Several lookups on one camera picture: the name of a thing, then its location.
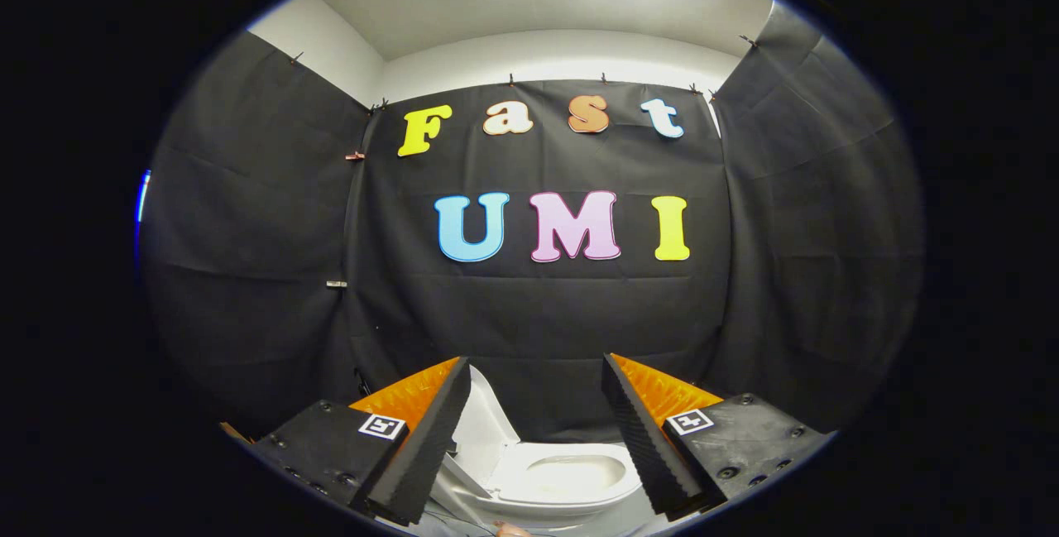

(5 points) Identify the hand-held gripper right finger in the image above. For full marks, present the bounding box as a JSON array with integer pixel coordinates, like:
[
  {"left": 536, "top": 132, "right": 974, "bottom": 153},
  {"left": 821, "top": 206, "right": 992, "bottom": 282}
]
[{"left": 600, "top": 352, "right": 836, "bottom": 521}]

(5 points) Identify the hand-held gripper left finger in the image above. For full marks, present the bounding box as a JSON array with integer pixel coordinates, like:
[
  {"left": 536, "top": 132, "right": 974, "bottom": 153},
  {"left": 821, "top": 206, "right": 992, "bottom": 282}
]
[{"left": 250, "top": 356, "right": 472, "bottom": 527}]

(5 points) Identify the black backdrop cloth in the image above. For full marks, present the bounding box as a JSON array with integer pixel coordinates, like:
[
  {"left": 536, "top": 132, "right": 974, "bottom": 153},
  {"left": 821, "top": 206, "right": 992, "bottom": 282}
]
[{"left": 139, "top": 1, "right": 925, "bottom": 443}]

